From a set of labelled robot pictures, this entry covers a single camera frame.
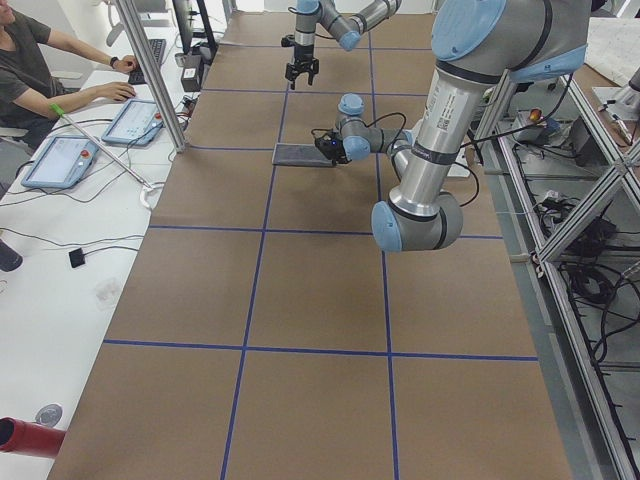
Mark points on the small black square puck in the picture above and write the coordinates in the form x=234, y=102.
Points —
x=77, y=258

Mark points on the near blue teach pendant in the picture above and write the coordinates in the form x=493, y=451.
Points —
x=62, y=163

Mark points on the seated person grey shirt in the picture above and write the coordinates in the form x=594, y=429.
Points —
x=28, y=88

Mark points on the black monitor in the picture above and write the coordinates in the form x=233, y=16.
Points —
x=184, y=14

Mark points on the aluminium frame post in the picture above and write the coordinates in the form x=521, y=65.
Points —
x=139, y=42

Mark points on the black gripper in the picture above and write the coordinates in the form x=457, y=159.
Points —
x=301, y=53
x=339, y=151

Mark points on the metal rod green handle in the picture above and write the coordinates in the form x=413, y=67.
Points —
x=146, y=185

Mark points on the aluminium frame rack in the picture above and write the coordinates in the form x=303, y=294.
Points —
x=565, y=153

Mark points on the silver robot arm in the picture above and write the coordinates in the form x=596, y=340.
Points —
x=345, y=30
x=475, y=43

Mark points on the blue teach pendant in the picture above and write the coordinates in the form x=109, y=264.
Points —
x=62, y=163
x=137, y=123

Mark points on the red cylinder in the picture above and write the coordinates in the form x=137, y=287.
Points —
x=30, y=439

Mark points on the far blue teach pendant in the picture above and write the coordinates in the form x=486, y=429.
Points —
x=137, y=123

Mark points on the pink and grey towel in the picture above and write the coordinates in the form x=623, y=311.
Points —
x=299, y=155

